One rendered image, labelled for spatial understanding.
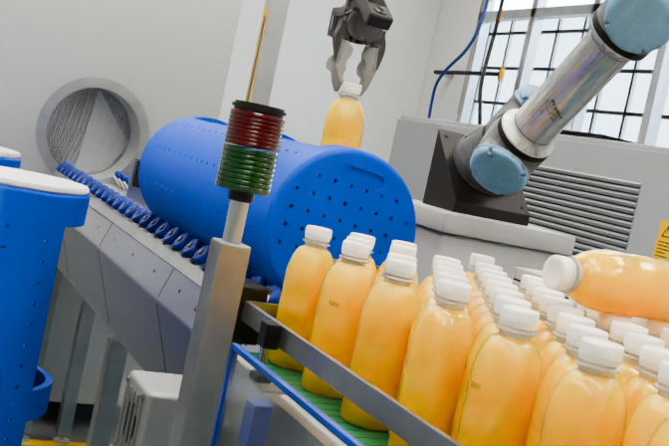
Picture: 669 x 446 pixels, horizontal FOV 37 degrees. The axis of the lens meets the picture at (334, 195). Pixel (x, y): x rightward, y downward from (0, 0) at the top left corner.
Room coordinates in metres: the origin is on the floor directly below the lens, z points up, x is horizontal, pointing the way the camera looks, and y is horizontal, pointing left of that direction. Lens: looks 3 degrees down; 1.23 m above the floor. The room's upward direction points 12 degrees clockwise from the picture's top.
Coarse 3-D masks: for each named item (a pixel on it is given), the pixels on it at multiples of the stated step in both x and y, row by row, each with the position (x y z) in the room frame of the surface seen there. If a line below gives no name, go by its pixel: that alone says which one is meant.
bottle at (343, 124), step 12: (348, 96) 1.78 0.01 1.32; (336, 108) 1.77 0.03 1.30; (348, 108) 1.77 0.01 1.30; (360, 108) 1.79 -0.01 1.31; (336, 120) 1.77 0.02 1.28; (348, 120) 1.77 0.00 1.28; (360, 120) 1.78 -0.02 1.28; (324, 132) 1.79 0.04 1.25; (336, 132) 1.77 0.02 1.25; (348, 132) 1.77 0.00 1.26; (360, 132) 1.78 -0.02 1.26; (324, 144) 1.78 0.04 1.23; (336, 144) 1.77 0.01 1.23; (348, 144) 1.77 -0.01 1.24
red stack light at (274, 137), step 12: (240, 120) 1.11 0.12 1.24; (252, 120) 1.11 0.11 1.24; (264, 120) 1.11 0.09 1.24; (276, 120) 1.12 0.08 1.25; (228, 132) 1.12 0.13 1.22; (240, 132) 1.11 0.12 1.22; (252, 132) 1.11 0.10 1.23; (264, 132) 1.11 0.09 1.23; (276, 132) 1.12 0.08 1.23; (240, 144) 1.11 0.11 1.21; (252, 144) 1.11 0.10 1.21; (264, 144) 1.11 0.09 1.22; (276, 144) 1.12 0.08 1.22
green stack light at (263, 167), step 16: (224, 144) 1.13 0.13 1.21; (224, 160) 1.12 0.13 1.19; (240, 160) 1.11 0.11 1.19; (256, 160) 1.11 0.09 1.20; (272, 160) 1.12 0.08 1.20; (224, 176) 1.12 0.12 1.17; (240, 176) 1.11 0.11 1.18; (256, 176) 1.11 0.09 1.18; (272, 176) 1.13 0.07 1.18; (256, 192) 1.11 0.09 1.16
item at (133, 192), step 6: (132, 162) 2.84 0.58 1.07; (138, 162) 2.80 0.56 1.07; (132, 168) 2.82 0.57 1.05; (132, 174) 2.82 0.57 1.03; (132, 180) 2.82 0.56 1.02; (132, 186) 2.82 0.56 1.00; (138, 186) 2.81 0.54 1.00; (126, 192) 2.83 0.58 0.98; (132, 192) 2.82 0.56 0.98; (138, 192) 2.83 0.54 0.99; (132, 198) 2.82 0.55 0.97; (138, 198) 2.83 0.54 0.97; (144, 204) 2.84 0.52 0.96
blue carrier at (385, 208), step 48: (192, 144) 2.14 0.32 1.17; (288, 144) 1.80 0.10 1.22; (144, 192) 2.38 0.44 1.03; (192, 192) 2.00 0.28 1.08; (288, 192) 1.64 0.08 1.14; (336, 192) 1.68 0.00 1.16; (384, 192) 1.72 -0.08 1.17; (288, 240) 1.65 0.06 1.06; (336, 240) 1.69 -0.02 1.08; (384, 240) 1.73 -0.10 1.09
